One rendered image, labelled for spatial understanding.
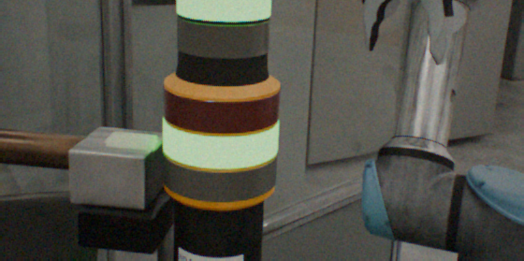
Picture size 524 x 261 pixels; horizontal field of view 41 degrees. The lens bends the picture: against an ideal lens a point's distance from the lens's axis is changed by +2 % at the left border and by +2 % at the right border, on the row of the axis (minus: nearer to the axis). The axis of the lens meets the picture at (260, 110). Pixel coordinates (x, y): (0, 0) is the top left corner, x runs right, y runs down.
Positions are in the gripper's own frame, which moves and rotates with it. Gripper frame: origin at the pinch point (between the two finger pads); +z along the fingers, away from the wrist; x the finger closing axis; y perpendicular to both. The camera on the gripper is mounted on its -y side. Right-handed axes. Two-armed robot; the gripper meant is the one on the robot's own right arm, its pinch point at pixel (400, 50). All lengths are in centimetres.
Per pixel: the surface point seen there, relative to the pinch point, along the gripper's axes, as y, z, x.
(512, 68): 578, 135, 245
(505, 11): 392, 54, 173
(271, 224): 29, 49, 45
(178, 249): -52, -3, -25
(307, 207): 40, 48, 45
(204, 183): -52, -6, -26
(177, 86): -52, -10, -25
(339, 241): 53, 61, 46
